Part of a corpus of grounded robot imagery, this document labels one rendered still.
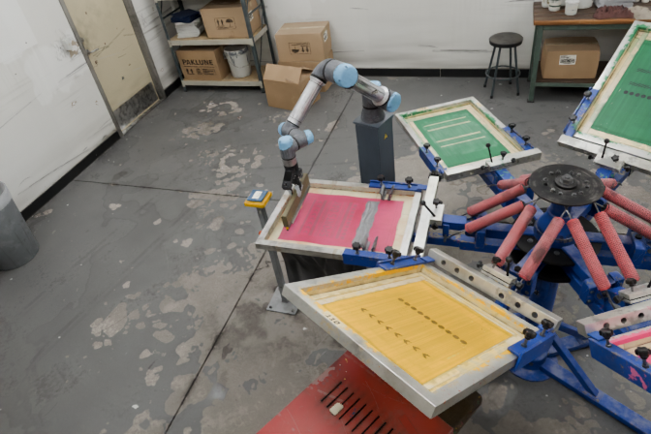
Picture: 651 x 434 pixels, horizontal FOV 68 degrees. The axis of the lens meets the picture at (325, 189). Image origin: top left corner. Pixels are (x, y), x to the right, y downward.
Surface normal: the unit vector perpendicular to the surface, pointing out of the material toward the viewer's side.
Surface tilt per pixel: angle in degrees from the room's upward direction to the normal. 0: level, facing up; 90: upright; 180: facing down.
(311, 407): 0
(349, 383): 0
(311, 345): 0
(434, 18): 90
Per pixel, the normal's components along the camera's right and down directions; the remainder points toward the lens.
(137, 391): -0.13, -0.79
